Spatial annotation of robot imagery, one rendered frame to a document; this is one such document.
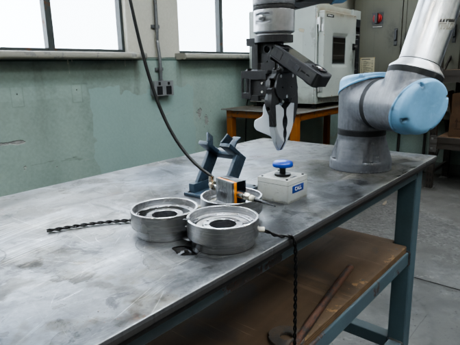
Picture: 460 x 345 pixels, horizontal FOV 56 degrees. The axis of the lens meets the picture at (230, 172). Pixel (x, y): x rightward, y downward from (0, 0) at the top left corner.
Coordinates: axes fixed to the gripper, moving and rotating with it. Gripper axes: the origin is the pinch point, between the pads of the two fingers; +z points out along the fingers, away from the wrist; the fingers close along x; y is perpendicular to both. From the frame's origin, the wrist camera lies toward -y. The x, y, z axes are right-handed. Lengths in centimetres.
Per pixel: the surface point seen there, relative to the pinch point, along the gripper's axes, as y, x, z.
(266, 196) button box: 1.3, 3.5, 9.8
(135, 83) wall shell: 161, -91, -7
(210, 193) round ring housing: 5.1, 15.2, 7.1
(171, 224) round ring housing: -0.1, 29.3, 7.7
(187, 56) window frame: 152, -125, -22
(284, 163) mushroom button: -1.3, 1.4, 3.5
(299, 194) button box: -3.5, -0.5, 9.5
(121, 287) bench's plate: -5.2, 42.1, 10.6
